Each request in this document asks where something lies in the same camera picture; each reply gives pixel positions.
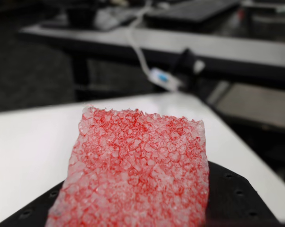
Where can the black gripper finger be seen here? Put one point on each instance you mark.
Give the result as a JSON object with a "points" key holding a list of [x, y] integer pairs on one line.
{"points": [[234, 201], [38, 210]]}

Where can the red foam cube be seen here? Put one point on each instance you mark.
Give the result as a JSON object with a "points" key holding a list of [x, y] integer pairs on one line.
{"points": [[133, 170]]}

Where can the grey desk panel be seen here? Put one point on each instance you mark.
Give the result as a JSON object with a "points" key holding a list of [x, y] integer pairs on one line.
{"points": [[258, 104]]}

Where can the black desk edge clamp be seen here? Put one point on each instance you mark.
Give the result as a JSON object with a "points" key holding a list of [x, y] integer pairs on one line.
{"points": [[185, 60]]}

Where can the grey desk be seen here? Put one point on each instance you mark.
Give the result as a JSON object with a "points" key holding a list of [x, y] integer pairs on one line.
{"points": [[227, 45]]}

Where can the black laptop keyboard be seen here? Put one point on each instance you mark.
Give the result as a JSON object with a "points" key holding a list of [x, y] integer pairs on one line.
{"points": [[192, 10]]}

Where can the white blurry object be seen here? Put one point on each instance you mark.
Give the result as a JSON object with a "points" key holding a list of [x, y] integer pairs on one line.
{"points": [[111, 19]]}

